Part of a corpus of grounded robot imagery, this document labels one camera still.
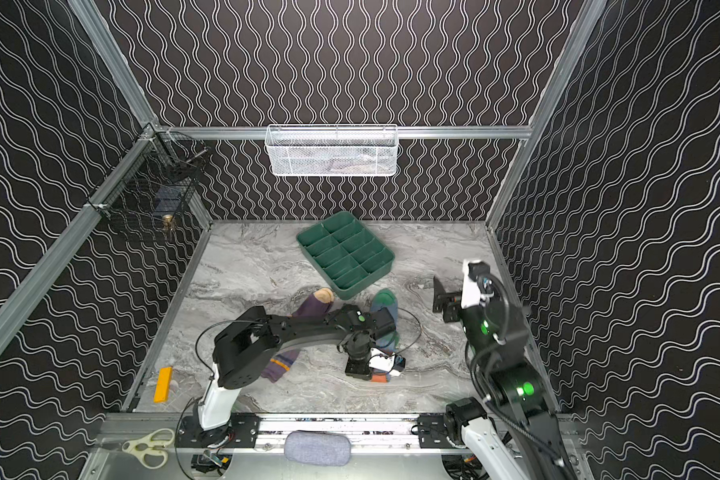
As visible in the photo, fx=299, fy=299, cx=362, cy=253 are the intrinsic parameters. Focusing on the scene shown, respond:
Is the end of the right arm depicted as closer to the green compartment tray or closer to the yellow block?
the green compartment tray

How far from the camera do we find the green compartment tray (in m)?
0.99

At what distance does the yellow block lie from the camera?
81 centimetres

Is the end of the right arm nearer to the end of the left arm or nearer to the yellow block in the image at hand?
the end of the left arm

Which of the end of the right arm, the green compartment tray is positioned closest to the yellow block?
the green compartment tray

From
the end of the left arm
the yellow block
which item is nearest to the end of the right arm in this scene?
the end of the left arm

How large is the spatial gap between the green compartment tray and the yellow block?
521 millimetres
